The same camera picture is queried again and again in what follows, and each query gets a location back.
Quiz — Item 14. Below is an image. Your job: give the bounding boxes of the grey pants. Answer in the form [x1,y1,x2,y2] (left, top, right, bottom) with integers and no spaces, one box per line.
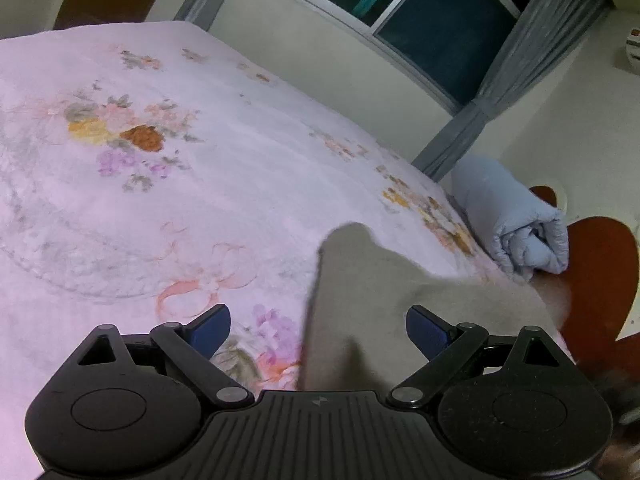
[299,223,570,394]

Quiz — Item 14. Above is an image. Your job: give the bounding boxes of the light blue rolled duvet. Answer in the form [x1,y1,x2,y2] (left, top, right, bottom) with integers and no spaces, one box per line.
[451,155,570,281]

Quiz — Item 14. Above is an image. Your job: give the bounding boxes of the red wooden headboard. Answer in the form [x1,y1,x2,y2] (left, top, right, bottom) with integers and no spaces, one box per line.
[533,216,639,382]

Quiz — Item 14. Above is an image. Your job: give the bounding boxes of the pink floral bed sheet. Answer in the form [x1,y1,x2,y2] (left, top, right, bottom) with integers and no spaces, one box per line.
[0,19,576,480]

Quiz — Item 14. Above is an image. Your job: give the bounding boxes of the right grey curtain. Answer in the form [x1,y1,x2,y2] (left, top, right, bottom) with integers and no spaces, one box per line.
[413,0,612,181]

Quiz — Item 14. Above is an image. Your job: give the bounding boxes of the aluminium frame window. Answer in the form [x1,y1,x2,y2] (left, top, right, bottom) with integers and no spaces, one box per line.
[300,0,529,113]

